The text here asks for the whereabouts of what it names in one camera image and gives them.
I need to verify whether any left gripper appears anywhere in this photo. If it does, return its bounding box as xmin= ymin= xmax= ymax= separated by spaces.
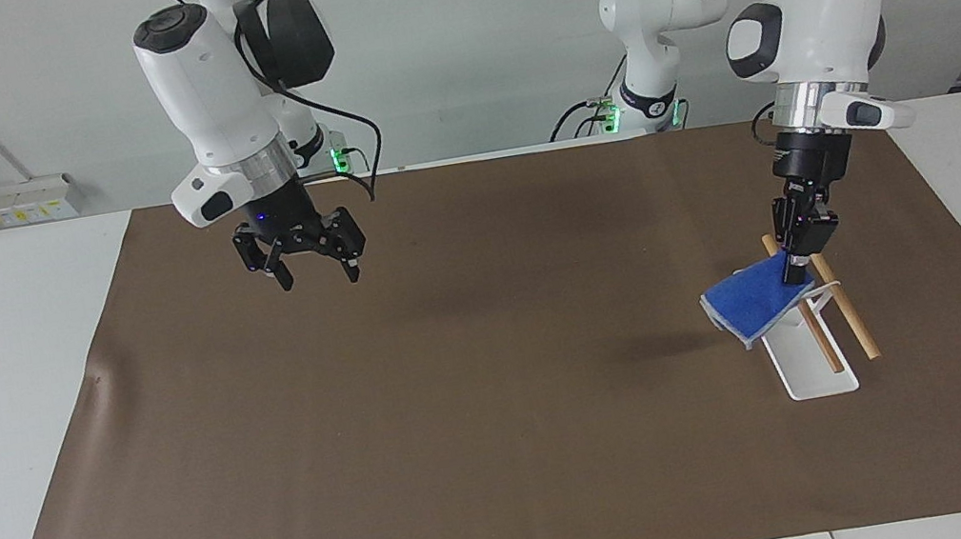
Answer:
xmin=764 ymin=116 xmax=862 ymax=205

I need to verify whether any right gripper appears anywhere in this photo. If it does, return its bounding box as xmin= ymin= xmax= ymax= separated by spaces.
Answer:
xmin=224 ymin=169 xmax=373 ymax=303

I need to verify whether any blue towel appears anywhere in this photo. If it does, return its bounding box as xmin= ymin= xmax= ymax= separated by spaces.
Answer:
xmin=694 ymin=246 xmax=826 ymax=358

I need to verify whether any white and wooden towel rack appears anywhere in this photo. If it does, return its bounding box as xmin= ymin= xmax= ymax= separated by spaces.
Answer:
xmin=745 ymin=219 xmax=888 ymax=408

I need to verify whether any black cable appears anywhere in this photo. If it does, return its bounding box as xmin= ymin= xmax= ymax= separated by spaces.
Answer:
xmin=229 ymin=0 xmax=392 ymax=221
xmin=543 ymin=94 xmax=620 ymax=145

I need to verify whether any white wall socket box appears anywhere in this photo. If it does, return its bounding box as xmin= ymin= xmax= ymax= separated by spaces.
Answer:
xmin=0 ymin=170 xmax=87 ymax=230

